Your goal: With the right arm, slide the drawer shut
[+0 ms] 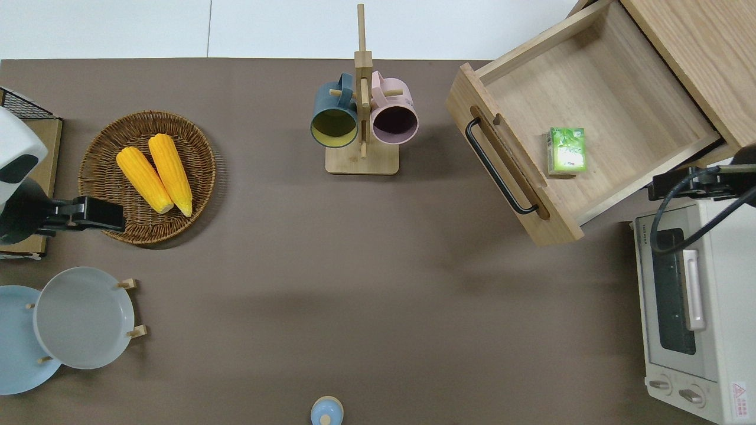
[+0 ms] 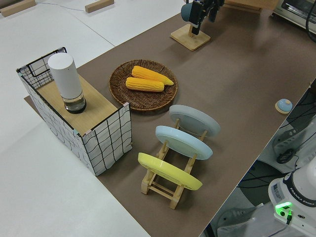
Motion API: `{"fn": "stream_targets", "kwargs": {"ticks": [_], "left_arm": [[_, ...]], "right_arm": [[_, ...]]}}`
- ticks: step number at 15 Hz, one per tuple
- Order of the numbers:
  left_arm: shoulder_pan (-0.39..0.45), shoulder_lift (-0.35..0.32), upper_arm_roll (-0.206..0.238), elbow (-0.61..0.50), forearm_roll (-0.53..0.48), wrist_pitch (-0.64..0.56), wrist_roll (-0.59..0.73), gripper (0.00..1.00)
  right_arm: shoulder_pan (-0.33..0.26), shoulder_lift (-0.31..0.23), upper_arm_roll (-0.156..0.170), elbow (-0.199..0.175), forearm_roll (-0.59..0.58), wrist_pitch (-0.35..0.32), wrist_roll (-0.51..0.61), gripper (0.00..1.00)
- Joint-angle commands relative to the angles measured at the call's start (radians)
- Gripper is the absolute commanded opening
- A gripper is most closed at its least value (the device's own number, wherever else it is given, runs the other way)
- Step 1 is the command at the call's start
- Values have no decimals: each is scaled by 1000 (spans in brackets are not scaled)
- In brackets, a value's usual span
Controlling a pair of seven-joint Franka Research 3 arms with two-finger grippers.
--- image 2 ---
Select white toaster oven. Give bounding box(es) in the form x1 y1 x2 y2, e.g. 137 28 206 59
273 0 316 28

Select white cylinder bottle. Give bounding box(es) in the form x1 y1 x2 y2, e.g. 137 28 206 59
47 53 87 114

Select wooden mug stand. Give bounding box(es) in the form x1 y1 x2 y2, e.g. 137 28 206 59
169 22 211 52

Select brown wicker basket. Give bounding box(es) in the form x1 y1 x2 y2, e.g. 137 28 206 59
109 59 179 114

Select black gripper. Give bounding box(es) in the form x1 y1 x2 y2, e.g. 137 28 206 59
190 0 225 35

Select yellow plate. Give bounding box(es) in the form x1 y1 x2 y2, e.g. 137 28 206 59
137 152 203 191

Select yellow corn cob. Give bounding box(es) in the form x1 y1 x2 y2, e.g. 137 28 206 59
125 77 165 93
131 65 175 86

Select grey plate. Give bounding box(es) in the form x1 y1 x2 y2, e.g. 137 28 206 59
169 104 221 138

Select wooden plate rack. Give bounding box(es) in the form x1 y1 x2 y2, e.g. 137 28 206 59
141 118 208 210

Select brown table mat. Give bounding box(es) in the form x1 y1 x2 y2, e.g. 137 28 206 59
24 0 316 237

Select black hanging cable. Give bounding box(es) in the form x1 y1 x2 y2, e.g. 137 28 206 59
305 0 316 43

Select dark blue mug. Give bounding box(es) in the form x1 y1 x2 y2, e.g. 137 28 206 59
181 2 194 23

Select black wire grid shelf box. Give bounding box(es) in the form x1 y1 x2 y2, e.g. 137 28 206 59
16 46 133 176

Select wooden block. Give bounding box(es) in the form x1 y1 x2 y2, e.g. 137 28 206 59
84 0 115 13
0 0 37 17

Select blue call bell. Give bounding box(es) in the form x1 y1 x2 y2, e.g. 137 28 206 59
275 98 293 115

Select light blue plate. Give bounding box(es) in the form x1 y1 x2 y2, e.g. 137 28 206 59
155 125 213 161

